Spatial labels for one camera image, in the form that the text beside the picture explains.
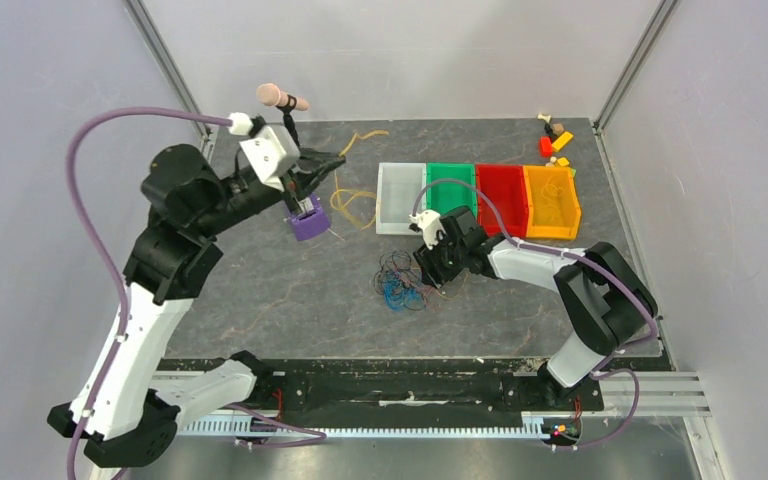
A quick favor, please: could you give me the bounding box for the pink cable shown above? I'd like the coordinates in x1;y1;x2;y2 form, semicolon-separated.
383;251;455;313

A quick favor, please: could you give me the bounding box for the yellow cable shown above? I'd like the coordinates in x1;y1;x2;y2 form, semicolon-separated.
328;129;391;232

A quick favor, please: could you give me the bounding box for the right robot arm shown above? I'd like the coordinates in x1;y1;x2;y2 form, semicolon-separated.
410;206;658;408

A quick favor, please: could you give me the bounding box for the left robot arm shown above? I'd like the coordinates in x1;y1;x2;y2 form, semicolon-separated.
47;144;345;469

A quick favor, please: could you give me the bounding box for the purple metronome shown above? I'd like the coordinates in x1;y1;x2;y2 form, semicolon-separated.
285;193;331;242

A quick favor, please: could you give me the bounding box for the black microphone stand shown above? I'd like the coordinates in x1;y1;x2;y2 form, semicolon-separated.
279;106;301;149

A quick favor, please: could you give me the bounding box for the red plastic bin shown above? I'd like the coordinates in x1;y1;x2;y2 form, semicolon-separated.
475;164;529;238

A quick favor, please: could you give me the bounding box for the green plastic bin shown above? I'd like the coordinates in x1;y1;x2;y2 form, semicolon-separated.
425;163;478;215

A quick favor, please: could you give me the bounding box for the pink microphone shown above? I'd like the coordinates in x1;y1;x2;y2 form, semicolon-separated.
255;83;310;111

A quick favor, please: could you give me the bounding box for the white plastic bin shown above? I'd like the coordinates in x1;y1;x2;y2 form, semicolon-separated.
375;162;426;236

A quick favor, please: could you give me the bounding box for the yellow plastic bin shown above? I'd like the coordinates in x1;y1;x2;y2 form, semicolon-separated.
522;165;582;241

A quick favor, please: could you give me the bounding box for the red toy block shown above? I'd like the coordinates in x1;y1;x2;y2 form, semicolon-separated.
538;136;554;158

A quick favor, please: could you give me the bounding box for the yellow toy block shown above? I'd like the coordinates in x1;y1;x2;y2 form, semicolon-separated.
551;131;574;152

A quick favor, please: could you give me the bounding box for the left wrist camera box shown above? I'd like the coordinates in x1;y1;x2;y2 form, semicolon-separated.
239;124;301;192

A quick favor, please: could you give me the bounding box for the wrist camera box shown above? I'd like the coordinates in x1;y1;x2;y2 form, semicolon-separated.
239;124;301;192
409;209;445;250

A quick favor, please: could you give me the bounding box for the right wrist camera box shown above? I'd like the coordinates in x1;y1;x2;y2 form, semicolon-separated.
409;209;445;250

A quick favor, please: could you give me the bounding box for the black cable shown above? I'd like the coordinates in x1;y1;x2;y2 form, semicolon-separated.
373;250;432;309

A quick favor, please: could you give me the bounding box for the right purple hose cable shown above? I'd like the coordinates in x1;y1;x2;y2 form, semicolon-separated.
411;177;662;452

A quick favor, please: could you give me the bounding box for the purple hose cable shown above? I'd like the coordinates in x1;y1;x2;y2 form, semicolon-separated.
411;177;662;452
64;107;327;480

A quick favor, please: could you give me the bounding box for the blue cable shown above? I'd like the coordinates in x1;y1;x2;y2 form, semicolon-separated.
381;271;428;313

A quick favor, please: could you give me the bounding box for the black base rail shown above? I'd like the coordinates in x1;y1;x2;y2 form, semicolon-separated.
242;357;605;429

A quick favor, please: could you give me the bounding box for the left purple hose cable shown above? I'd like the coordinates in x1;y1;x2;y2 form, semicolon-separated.
64;107;327;480

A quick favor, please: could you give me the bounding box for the white comb cable duct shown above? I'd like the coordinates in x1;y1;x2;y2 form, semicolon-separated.
180;412;550;440

